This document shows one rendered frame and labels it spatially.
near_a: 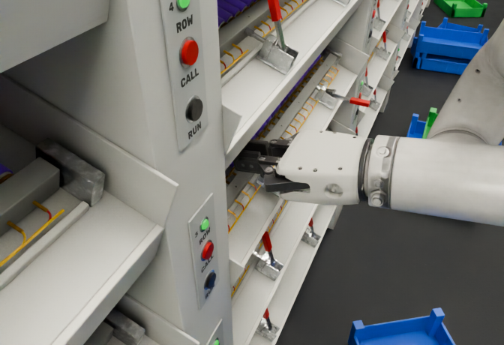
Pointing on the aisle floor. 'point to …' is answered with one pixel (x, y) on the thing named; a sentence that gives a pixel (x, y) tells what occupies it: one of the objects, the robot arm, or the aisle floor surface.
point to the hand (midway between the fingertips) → (251, 156)
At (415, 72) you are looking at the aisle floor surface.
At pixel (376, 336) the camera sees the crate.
